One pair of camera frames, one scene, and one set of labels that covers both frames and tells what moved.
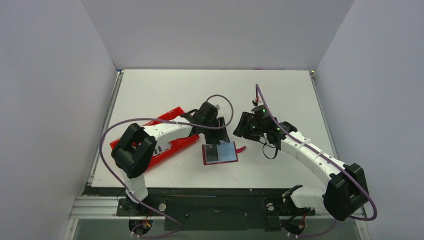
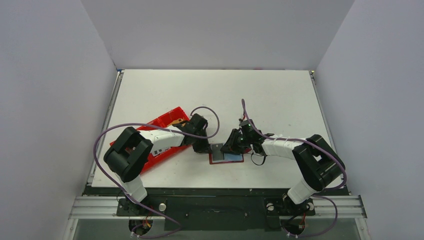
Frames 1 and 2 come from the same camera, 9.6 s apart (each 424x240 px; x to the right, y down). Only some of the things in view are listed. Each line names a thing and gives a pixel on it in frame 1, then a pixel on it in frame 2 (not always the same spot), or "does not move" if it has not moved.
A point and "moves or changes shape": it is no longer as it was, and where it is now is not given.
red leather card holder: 226,152 moves or changes shape
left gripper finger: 214,136 → 201,145
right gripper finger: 244,128 → 231,146
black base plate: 207,207 does not move
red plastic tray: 173,115 does not move
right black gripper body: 247,124 → 234,142
